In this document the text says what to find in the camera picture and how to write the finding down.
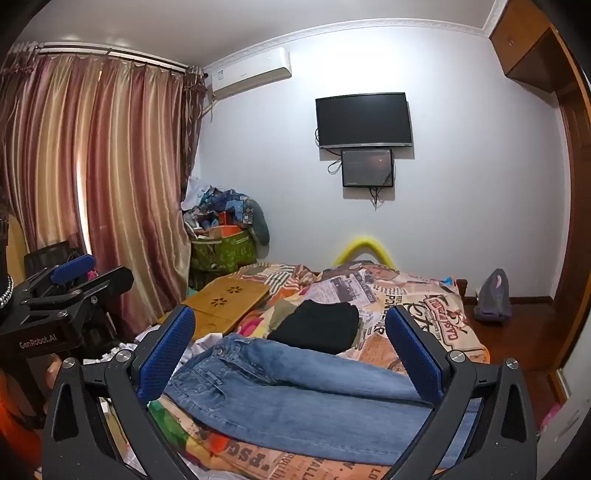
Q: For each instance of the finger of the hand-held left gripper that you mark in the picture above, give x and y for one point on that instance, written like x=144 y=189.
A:
x=71 y=268
x=108 y=281

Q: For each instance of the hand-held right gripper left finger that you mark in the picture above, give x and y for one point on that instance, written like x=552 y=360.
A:
x=161 y=356

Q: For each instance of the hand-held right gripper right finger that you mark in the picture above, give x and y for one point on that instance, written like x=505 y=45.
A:
x=415 y=356

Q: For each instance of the blue jeans pants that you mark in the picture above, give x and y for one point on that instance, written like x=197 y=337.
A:
x=295 y=397

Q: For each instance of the black folded pants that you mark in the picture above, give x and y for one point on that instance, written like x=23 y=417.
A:
x=318 y=325

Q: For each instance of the black stand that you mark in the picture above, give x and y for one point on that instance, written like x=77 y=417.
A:
x=41 y=261

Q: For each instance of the white cloth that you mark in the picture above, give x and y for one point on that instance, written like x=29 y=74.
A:
x=120 y=344

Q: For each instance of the printed blanket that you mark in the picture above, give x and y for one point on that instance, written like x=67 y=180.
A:
x=397 y=290

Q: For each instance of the wooden lap desk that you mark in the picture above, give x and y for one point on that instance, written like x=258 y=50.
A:
x=221 y=300

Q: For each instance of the grey backpack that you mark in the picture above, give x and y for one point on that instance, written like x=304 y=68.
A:
x=493 y=297

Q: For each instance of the striped pink curtain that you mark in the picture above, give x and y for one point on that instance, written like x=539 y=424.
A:
x=115 y=175

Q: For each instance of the green storage bag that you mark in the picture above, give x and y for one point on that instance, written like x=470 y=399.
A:
x=226 y=251

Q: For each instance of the yellow foam tube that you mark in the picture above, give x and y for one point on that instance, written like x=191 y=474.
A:
x=364 y=242

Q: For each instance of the pile of clothes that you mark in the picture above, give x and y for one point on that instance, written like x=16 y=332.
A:
x=221 y=203

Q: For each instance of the pink shoe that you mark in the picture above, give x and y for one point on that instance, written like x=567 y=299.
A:
x=551 y=417

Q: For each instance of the white air conditioner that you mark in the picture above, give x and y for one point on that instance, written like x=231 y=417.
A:
x=249 y=69

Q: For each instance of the wooden overhead cabinet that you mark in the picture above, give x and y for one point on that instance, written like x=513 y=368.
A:
x=521 y=41

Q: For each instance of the small black wall monitor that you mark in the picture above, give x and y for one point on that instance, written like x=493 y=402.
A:
x=367 y=167

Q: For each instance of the curtain rail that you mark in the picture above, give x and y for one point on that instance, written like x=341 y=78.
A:
x=115 y=54

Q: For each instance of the wooden door frame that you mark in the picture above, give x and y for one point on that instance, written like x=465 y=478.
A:
x=577 y=207

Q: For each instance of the black wall television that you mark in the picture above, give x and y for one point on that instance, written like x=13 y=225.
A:
x=364 y=119

